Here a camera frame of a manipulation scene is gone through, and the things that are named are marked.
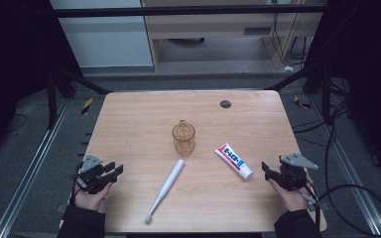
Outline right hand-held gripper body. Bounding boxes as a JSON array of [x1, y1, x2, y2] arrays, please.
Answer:
[[277, 152, 319, 192]]

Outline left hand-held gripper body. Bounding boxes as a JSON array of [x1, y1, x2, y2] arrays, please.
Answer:
[[75, 154, 113, 195]]

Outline white toothpaste tube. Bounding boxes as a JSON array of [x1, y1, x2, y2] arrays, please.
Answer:
[[213, 142, 254, 181]]

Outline white electric toothbrush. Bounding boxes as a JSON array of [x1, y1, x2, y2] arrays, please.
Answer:
[[144, 158, 186, 224]]

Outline amber transparent cup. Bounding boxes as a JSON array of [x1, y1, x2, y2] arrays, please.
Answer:
[[172, 119, 196, 157]]

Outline person's right hand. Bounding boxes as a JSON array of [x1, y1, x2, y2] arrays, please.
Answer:
[[268, 173, 316, 213]]

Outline person's left hand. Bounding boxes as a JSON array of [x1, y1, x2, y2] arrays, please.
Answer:
[[73, 180, 113, 212]]

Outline yellow black striped tape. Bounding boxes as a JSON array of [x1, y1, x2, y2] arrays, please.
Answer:
[[293, 94, 313, 110], [80, 97, 94, 116]]

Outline black metal stand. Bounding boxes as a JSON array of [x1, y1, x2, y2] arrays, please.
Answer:
[[45, 61, 113, 131], [264, 60, 334, 126]]

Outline black curtain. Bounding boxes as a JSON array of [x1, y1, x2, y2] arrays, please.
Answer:
[[302, 0, 381, 184], [0, 0, 84, 163]]

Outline white cabinet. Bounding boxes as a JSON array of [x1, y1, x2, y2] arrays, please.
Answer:
[[49, 0, 154, 68]]

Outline light wooden desk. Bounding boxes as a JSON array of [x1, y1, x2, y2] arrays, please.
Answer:
[[141, 0, 328, 71]]

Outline black horizontal bar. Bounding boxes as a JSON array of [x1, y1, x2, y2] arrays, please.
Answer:
[[51, 4, 328, 19]]

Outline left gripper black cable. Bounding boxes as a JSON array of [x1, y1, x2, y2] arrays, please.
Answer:
[[68, 161, 84, 206]]

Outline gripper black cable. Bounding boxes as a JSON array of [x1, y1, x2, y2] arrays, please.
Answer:
[[68, 161, 84, 206], [301, 184, 321, 230]]

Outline bundle of black floor cables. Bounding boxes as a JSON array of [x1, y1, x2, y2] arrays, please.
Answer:
[[292, 100, 351, 147]]

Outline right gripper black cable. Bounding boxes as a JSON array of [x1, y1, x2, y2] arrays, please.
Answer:
[[301, 184, 321, 230]]

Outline aluminium floor rail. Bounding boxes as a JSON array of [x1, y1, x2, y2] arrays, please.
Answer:
[[0, 98, 71, 238], [307, 94, 381, 237]]

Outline thin black floor cable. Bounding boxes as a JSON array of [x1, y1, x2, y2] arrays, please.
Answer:
[[3, 113, 29, 134]]

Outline black cables under desk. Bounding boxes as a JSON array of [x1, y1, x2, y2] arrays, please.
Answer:
[[270, 12, 310, 67]]

